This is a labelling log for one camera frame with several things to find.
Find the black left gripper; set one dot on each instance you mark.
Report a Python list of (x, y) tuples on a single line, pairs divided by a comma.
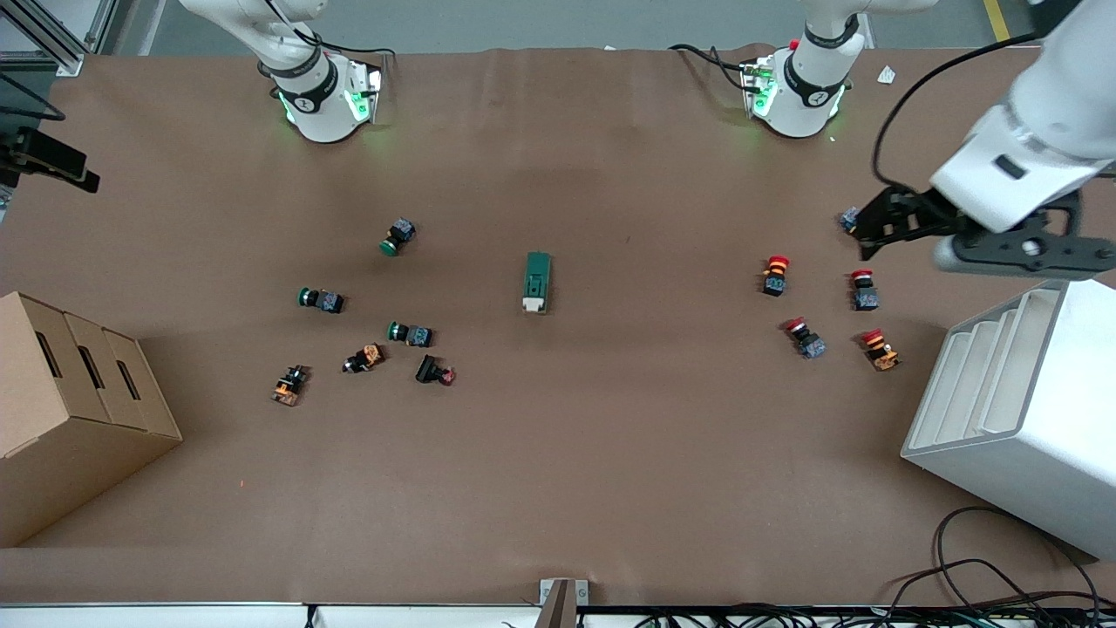
[(917, 215)]

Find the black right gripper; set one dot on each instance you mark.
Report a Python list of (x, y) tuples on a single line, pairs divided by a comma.
[(35, 150)]

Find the green load switch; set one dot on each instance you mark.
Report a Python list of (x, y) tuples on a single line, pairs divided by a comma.
[(536, 283)]

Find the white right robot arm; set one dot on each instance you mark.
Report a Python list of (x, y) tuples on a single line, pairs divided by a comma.
[(318, 96)]

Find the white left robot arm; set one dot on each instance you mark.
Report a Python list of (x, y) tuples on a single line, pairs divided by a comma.
[(1029, 148)]

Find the red button blue-grey body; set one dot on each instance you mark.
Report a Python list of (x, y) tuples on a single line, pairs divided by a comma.
[(864, 292), (806, 338), (849, 220)]

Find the red yellow emergency stop button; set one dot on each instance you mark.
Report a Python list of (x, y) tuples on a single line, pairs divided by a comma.
[(775, 277)]

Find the red button orange body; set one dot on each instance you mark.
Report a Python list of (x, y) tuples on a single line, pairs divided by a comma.
[(881, 351)]

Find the white paper scrap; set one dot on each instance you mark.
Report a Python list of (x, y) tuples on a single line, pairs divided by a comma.
[(887, 75)]

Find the brown cardboard box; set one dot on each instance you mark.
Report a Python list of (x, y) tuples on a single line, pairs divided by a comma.
[(70, 436)]

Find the green push button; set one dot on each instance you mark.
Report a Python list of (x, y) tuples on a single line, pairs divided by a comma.
[(411, 334), (397, 237), (323, 301)]

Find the white stepped rack box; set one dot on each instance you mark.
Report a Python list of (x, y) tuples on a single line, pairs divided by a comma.
[(1037, 436)]

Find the aluminium frame profile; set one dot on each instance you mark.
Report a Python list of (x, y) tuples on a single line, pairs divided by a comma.
[(52, 35)]

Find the orange black selector switch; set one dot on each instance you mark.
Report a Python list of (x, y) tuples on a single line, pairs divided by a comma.
[(289, 385), (364, 358)]

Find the black switch with red lens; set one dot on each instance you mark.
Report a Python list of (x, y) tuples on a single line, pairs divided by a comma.
[(432, 371)]

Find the grey metal bracket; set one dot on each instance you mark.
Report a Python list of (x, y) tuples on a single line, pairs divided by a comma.
[(562, 602)]

